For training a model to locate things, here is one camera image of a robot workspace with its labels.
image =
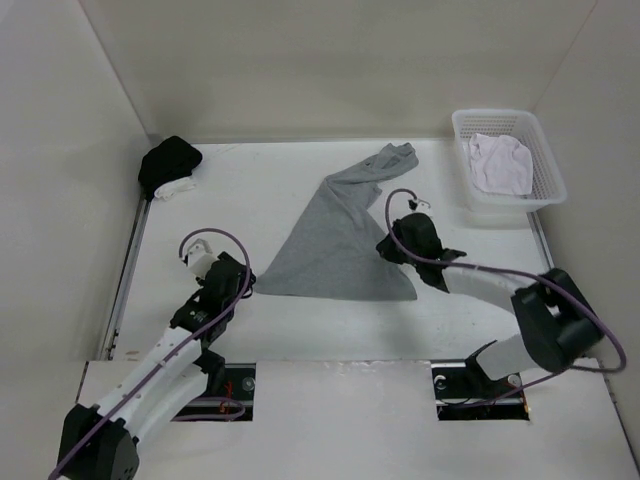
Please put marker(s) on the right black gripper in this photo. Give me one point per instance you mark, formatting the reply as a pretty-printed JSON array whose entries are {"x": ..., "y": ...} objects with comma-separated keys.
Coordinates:
[{"x": 386, "y": 248}]

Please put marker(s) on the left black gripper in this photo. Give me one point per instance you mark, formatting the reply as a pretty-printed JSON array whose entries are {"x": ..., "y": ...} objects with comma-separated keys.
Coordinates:
[{"x": 242, "y": 280}]

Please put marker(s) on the grey tank top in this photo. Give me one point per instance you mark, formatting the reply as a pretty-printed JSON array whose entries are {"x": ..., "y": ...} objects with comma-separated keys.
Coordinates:
[{"x": 331, "y": 250}]

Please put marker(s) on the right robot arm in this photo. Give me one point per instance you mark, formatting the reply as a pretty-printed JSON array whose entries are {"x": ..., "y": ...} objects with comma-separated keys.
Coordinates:
[{"x": 553, "y": 332}]

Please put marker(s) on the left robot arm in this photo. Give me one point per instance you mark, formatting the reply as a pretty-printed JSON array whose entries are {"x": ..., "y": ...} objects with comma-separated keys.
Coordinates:
[{"x": 102, "y": 441}]

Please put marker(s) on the white folded tank top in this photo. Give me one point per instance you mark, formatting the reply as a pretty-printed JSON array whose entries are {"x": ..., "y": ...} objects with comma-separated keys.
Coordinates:
[{"x": 170, "y": 189}]

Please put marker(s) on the black folded tank top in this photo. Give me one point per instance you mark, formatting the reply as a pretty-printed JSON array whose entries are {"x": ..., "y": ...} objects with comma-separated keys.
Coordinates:
[{"x": 173, "y": 159}]

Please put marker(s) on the pale pink tank top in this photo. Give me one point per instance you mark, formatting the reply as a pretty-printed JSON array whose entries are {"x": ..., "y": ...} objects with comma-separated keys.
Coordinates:
[{"x": 500, "y": 165}]

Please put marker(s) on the white plastic basket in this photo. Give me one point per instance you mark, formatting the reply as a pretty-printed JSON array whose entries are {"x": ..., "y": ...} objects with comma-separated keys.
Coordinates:
[{"x": 548, "y": 186}]

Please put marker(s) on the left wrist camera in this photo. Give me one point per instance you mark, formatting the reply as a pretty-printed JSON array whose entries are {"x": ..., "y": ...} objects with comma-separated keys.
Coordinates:
[{"x": 199, "y": 258}]

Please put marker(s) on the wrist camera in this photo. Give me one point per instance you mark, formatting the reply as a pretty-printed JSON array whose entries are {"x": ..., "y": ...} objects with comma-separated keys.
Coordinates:
[
  {"x": 199, "y": 258},
  {"x": 419, "y": 205}
]

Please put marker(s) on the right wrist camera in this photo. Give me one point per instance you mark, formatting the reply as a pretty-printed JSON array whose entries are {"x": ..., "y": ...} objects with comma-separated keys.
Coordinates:
[{"x": 419, "y": 205}]

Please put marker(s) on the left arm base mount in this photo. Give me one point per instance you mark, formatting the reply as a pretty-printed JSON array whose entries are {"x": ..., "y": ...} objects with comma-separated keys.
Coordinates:
[{"x": 231, "y": 400}]

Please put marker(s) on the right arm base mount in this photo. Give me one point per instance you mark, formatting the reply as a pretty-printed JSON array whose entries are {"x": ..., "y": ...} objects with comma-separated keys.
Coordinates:
[{"x": 463, "y": 392}]

